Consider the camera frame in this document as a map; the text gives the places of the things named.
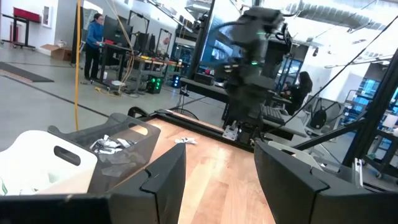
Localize black bag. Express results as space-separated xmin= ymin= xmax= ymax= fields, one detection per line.
xmin=309 ymin=98 xmax=328 ymax=130

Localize red topped black cart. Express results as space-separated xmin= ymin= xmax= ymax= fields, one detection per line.
xmin=1 ymin=6 xmax=41 ymax=51

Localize black monitor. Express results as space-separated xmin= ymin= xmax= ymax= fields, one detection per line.
xmin=102 ymin=15 xmax=134 ymax=47

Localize black keyboard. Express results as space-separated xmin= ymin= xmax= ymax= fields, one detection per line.
xmin=260 ymin=105 xmax=286 ymax=124

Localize yellow hanging cable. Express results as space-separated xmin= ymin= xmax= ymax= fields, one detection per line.
xmin=73 ymin=0 xmax=83 ymax=131

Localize silver metal bracket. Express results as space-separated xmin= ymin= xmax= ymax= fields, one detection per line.
xmin=354 ymin=157 xmax=364 ymax=187

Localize silver ventilation duct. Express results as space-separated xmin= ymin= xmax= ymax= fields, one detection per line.
xmin=284 ymin=0 xmax=398 ymax=31

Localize black floor mat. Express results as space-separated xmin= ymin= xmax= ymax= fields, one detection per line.
xmin=0 ymin=61 xmax=55 ymax=83

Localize white wall cabinet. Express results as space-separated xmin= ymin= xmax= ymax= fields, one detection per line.
xmin=42 ymin=5 xmax=53 ymax=28

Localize black desk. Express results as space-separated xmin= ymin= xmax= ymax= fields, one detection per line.
xmin=99 ymin=43 xmax=134 ymax=85

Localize thin black taut cable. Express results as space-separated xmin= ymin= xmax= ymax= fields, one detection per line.
xmin=273 ymin=14 xmax=398 ymax=131

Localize metal shelf rack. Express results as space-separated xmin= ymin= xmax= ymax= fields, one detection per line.
xmin=334 ymin=89 xmax=376 ymax=128

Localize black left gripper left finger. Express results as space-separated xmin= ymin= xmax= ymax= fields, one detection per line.
xmin=108 ymin=142 xmax=187 ymax=224

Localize black perforated bar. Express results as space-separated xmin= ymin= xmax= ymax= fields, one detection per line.
xmin=154 ymin=108 xmax=203 ymax=125

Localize brown cardboard box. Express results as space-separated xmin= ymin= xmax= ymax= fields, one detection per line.
xmin=40 ymin=43 xmax=73 ymax=62

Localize wooden top desk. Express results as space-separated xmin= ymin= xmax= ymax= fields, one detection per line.
xmin=133 ymin=55 xmax=184 ymax=94

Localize grey desk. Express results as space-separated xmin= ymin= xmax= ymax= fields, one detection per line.
xmin=260 ymin=105 xmax=309 ymax=139
xmin=179 ymin=77 xmax=233 ymax=105

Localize black rolling table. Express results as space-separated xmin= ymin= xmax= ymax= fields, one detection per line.
xmin=363 ymin=129 xmax=398 ymax=180

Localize computer tower green lights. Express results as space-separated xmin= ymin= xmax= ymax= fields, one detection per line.
xmin=145 ymin=74 xmax=164 ymax=95

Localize black frame stand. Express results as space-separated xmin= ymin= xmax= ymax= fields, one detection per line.
xmin=155 ymin=27 xmax=172 ymax=58
xmin=127 ymin=10 xmax=150 ymax=57

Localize white plastic bin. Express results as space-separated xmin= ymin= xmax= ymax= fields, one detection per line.
xmin=0 ymin=129 xmax=98 ymax=196

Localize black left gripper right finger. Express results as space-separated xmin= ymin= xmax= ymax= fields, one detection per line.
xmin=254 ymin=141 xmax=398 ymax=224

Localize silver mounting plate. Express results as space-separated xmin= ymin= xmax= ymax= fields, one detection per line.
xmin=222 ymin=124 xmax=239 ymax=141

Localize person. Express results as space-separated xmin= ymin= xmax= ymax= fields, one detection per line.
xmin=281 ymin=70 xmax=314 ymax=116
xmin=83 ymin=12 xmax=105 ymax=82

